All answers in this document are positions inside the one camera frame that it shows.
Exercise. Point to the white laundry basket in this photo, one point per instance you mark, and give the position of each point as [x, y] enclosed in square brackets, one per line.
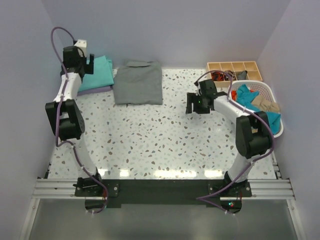
[264, 89]

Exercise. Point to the aluminium frame rail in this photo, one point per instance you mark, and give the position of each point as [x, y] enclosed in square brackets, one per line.
[262, 189]

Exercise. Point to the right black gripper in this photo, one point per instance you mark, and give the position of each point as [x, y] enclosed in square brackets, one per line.
[192, 97]

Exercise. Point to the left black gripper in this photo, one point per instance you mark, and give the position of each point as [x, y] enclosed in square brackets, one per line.
[89, 68]

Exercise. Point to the red garment in basket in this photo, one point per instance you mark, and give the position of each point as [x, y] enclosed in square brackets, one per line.
[234, 95]

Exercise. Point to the beige garment in basket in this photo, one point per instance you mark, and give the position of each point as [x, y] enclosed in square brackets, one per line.
[265, 105]

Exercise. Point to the grey cloth in box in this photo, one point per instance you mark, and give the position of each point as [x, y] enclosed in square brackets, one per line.
[242, 75]

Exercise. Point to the grey shirt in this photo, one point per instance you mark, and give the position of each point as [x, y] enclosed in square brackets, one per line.
[138, 82]

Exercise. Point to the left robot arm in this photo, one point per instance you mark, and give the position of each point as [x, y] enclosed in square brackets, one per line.
[67, 122]

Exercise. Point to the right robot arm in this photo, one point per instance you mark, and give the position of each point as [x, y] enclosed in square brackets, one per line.
[254, 139]

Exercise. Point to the teal t shirt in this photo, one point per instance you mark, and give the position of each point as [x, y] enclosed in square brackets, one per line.
[102, 75]

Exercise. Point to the folded purple shirt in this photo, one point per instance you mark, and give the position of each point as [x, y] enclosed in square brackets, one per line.
[95, 90]

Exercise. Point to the blue t shirt in basket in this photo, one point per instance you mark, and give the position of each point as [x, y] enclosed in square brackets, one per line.
[245, 96]

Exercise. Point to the patterned cloth in box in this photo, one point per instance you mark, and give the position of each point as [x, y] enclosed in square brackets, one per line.
[229, 75]

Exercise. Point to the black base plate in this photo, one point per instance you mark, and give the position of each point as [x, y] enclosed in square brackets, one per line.
[113, 193]

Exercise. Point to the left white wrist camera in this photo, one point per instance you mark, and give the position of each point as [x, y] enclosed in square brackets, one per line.
[81, 45]

